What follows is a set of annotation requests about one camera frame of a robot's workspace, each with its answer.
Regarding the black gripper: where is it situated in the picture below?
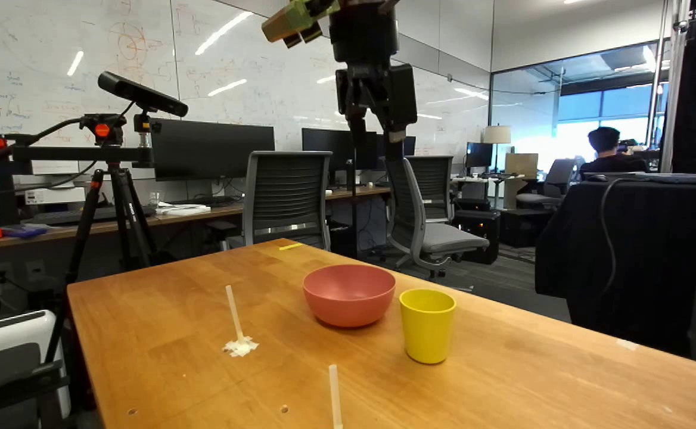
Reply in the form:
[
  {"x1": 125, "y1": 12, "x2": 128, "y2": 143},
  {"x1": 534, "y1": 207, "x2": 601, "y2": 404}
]
[{"x1": 329, "y1": 0, "x2": 420, "y2": 147}]

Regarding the white paper stack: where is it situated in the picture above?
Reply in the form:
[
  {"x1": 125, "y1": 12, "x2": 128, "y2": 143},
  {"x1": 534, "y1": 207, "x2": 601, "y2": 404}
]
[{"x1": 155, "y1": 201, "x2": 215, "y2": 220}]

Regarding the white edged grey panel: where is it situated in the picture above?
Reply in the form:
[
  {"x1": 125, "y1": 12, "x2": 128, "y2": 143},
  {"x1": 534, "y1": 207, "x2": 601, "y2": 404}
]
[{"x1": 0, "y1": 309, "x2": 72, "y2": 429}]

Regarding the mesh back office chair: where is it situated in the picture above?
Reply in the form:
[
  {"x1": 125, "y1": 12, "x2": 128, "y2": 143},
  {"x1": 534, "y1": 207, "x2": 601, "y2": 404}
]
[{"x1": 237, "y1": 149, "x2": 333, "y2": 254}]

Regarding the black bar camera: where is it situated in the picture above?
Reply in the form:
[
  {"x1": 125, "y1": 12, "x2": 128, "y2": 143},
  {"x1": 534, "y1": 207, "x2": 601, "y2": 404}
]
[{"x1": 94, "y1": 70, "x2": 191, "y2": 120}]

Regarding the blue flat item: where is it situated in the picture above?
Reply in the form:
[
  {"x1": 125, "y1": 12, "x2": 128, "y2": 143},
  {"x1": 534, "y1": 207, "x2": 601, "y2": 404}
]
[{"x1": 0, "y1": 222, "x2": 48, "y2": 241}]

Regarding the black desk monitor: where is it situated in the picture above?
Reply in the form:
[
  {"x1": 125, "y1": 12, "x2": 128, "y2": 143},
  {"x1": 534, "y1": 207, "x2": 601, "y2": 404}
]
[{"x1": 301, "y1": 126, "x2": 342, "y2": 173}]

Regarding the black camera tripod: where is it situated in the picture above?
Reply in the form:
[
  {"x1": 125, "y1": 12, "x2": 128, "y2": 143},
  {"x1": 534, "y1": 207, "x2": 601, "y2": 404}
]
[{"x1": 42, "y1": 111, "x2": 159, "y2": 360}]

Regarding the yellow mounted wrist camera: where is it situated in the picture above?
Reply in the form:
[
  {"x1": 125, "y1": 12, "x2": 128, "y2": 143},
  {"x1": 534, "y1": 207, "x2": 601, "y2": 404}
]
[{"x1": 260, "y1": 0, "x2": 342, "y2": 49}]

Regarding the grey padded office chair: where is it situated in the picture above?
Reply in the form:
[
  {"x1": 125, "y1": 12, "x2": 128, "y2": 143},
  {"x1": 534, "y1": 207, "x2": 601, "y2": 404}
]
[{"x1": 383, "y1": 152, "x2": 493, "y2": 281}]

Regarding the white vertical post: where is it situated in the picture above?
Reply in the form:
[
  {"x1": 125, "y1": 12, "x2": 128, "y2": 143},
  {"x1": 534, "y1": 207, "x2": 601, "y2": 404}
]
[{"x1": 658, "y1": 0, "x2": 681, "y2": 174}]

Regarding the seated background person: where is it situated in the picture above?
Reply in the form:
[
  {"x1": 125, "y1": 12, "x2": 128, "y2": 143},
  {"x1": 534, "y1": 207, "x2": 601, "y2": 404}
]
[{"x1": 577, "y1": 125, "x2": 653, "y2": 180}]

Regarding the pink plastic bowl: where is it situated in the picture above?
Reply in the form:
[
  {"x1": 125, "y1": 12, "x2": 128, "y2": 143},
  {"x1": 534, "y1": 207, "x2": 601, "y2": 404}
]
[{"x1": 301, "y1": 262, "x2": 398, "y2": 331}]

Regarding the white shade lamp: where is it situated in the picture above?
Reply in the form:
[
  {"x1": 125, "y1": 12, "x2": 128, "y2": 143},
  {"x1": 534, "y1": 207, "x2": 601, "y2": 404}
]
[{"x1": 478, "y1": 125, "x2": 515, "y2": 174}]

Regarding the yellow plastic cup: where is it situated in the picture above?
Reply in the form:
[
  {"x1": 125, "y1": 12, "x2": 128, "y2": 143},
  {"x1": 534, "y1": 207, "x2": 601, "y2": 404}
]
[{"x1": 395, "y1": 286, "x2": 459, "y2": 367}]

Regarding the wide black monitor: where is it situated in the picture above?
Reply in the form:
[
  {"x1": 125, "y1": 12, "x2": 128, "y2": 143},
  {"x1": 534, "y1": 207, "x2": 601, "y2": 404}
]
[{"x1": 150, "y1": 117, "x2": 277, "y2": 185}]

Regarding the black clamp rail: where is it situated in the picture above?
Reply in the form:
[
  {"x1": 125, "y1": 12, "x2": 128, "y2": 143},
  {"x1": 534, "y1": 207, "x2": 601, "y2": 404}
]
[{"x1": 0, "y1": 129, "x2": 155, "y2": 176}]

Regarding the grey hanging cable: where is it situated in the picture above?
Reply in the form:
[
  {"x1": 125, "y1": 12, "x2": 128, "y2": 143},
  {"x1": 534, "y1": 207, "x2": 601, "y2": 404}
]
[{"x1": 595, "y1": 174, "x2": 632, "y2": 299}]

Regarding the tan box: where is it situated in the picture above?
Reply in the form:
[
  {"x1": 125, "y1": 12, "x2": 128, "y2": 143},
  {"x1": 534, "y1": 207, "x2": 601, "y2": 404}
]
[{"x1": 503, "y1": 150, "x2": 539, "y2": 182}]

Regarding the long wooden office desk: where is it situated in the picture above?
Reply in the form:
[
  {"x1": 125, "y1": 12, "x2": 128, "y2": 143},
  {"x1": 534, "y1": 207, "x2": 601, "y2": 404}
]
[{"x1": 0, "y1": 185, "x2": 392, "y2": 257}]

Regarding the black cloth draped table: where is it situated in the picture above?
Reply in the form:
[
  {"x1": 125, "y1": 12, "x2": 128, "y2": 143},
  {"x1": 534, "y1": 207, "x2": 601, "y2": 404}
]
[{"x1": 534, "y1": 173, "x2": 696, "y2": 359}]

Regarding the small distant monitor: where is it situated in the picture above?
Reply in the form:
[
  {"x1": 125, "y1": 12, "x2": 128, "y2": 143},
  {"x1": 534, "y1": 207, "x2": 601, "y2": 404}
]
[{"x1": 465, "y1": 141, "x2": 498, "y2": 173}]

